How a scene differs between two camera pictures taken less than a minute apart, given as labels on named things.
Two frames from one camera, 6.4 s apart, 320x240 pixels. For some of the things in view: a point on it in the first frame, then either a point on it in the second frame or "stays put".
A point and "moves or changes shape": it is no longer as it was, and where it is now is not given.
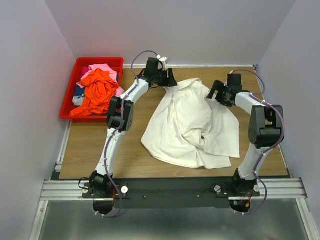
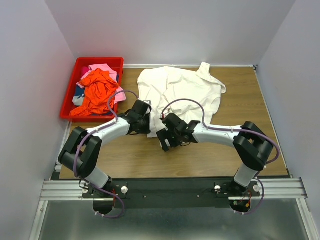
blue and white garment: [78, 99] stays put
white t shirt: [188, 127] moves or changes shape
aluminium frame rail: [58, 190] stays put
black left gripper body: [159, 77] → [144, 127]
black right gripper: [216, 86] → [163, 134]
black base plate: [169, 193] stays put
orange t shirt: [100, 87] stays put
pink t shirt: [113, 74] stays put
